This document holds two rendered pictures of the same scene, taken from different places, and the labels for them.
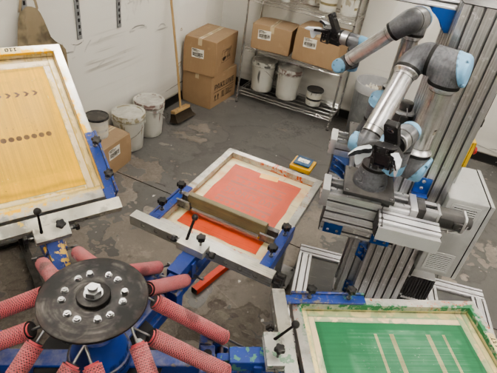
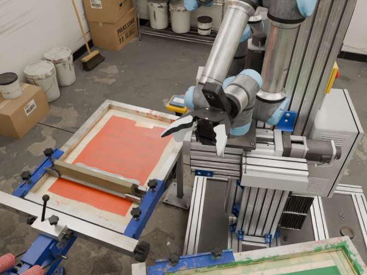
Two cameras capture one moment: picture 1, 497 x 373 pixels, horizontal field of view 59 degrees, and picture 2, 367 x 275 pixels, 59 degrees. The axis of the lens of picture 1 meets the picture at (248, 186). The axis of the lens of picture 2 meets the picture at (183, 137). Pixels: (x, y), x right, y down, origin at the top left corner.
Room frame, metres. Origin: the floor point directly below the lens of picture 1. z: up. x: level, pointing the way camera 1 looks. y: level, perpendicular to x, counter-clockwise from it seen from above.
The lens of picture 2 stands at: (0.60, -0.34, 2.18)
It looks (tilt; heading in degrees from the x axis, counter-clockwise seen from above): 43 degrees down; 0
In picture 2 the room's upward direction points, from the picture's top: straight up
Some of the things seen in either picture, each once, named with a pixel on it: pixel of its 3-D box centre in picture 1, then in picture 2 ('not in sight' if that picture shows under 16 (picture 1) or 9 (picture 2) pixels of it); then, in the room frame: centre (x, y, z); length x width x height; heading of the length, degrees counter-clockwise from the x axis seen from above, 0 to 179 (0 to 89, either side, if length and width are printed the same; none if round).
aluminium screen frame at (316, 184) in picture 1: (244, 200); (117, 156); (1.77, 0.01, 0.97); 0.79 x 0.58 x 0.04; 160
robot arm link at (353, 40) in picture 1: (357, 42); not in sight; (2.42, -0.46, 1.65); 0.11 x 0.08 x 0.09; 56
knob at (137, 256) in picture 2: (276, 280); (139, 250); (1.22, -0.17, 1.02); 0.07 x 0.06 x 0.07; 160
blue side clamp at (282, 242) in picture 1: (276, 249); (146, 208); (1.45, -0.17, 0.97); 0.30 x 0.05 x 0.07; 160
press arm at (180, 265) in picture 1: (185, 262); (43, 245); (1.24, 0.20, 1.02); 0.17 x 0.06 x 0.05; 160
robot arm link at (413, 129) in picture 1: (405, 135); (243, 88); (1.38, -0.51, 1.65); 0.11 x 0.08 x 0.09; 148
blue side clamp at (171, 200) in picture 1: (171, 204); (42, 173); (1.64, 0.35, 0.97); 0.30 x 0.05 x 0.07; 160
